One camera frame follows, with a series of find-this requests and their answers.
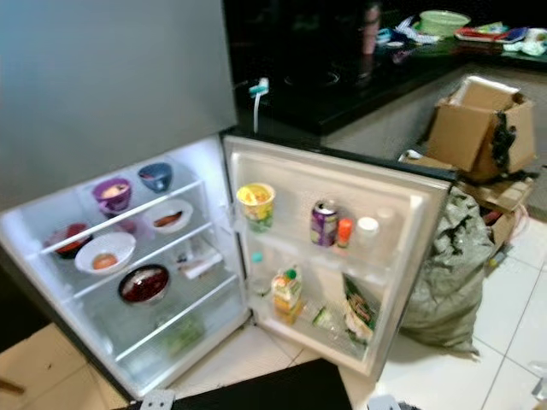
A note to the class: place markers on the yellow hot cup noodle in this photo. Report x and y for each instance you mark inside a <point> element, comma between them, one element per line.
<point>255,205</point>

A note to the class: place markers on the glass fridge shelf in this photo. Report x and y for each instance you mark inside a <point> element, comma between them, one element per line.
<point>137,203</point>
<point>167,241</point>
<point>197,299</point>

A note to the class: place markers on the grey two-door fridge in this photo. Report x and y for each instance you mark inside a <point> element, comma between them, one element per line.
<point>111,85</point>

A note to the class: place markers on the white-lined fridge door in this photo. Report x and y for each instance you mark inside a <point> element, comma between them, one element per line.
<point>402,201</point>

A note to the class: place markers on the dark red bowl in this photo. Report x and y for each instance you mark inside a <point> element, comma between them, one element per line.
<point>70,239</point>

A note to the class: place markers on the purple bowl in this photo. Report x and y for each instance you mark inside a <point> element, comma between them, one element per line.
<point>112,196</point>

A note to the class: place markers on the white bowl with orange fruit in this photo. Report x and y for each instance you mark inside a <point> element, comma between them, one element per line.
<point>104,254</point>

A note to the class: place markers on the blue bowl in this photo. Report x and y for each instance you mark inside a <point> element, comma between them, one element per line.
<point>155,176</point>

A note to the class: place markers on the steel bowl with red food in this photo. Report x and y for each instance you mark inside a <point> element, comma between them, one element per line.
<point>144,284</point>

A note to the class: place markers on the white bowl with brown food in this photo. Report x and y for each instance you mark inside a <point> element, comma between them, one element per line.
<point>167,217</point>

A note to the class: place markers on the flat brown cardboard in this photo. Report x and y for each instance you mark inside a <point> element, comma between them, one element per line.
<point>38,371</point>

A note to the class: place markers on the white wrapped packet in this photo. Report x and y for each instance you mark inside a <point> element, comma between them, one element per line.
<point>197,262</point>

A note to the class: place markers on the green leafy vegetable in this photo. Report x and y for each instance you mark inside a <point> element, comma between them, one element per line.
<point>184,338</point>

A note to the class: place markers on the clear bottle with teal cap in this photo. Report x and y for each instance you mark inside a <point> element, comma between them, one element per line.
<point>256,272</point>

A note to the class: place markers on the teal and white brush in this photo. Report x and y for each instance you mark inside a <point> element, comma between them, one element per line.
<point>259,87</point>

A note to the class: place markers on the yellow juice carton green cap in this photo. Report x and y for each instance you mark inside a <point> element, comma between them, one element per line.
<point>287,296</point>

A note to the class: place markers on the purple drink can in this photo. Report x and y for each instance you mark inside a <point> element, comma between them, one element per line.
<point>325,225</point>

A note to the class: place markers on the kitchen counter with black top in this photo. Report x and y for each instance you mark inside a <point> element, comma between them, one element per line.
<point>299,51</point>

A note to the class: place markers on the small green packet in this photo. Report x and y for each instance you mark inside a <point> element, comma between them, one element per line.
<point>324,319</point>

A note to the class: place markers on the small orange-capped bottle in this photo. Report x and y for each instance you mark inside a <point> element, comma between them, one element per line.
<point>345,234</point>

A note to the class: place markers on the clear jar with white lid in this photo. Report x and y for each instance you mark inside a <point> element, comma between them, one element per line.
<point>367,232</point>

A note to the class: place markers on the large green snack packet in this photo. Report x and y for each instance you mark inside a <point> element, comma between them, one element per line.
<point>361,310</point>

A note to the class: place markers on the pink tumbler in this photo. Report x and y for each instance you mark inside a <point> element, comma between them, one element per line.
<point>371,27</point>

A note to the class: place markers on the green woven sack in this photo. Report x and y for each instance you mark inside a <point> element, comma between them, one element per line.
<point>444,286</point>

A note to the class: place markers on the large open cardboard box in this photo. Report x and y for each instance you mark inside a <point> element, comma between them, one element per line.
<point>457,132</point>

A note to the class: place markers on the light green plastic bowl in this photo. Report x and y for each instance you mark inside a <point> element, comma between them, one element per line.
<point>444,23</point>

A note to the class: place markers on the small cardboard box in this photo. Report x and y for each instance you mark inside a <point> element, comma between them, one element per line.
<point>500,209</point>

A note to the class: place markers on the red tray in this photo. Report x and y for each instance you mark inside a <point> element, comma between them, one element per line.
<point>487,34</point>

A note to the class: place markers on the white cup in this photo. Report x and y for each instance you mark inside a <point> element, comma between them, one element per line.
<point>537,36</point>

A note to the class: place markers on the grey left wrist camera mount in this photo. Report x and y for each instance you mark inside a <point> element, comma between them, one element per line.
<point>158,401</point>

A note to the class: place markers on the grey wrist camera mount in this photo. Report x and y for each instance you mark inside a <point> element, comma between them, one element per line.
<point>383,403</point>
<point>158,401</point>

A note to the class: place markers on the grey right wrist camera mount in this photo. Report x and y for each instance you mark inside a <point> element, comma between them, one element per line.
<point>383,403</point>

